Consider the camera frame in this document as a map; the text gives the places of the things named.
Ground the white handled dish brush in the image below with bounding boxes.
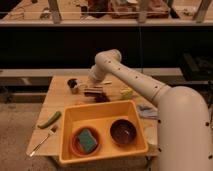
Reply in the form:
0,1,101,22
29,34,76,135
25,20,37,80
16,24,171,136
75,78,111,89

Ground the yellow green round fruit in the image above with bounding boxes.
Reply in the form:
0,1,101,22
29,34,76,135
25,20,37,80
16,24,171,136
120,88,133,100

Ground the wooden table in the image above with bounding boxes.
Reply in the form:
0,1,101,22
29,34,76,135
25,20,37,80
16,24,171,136
27,75,157,156

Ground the metal cup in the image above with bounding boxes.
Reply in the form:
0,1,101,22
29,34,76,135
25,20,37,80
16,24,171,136
67,78,79,94

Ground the dark purple bowl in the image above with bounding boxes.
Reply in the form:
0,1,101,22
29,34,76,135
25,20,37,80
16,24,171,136
110,119,137,146

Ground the blue grey cloth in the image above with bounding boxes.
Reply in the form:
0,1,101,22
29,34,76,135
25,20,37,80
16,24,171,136
137,105,158,119

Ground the green sponge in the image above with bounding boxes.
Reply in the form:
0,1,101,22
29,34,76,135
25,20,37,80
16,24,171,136
78,129,97,153

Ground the green cucumber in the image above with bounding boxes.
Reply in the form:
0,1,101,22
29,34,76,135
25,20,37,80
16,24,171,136
37,111,62,129

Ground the orange bowl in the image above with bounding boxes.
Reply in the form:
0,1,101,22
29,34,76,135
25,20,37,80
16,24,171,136
69,126,101,157

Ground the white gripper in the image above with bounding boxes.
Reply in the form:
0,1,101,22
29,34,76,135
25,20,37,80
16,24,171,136
82,65,104,89

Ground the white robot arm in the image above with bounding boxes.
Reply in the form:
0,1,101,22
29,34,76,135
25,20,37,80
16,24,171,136
89,49,213,171

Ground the dark grape bunch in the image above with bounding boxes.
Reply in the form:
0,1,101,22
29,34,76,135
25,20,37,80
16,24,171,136
95,94,110,103

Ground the yellow plastic tub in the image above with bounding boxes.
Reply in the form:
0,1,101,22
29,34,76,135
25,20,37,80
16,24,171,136
59,100,148,164

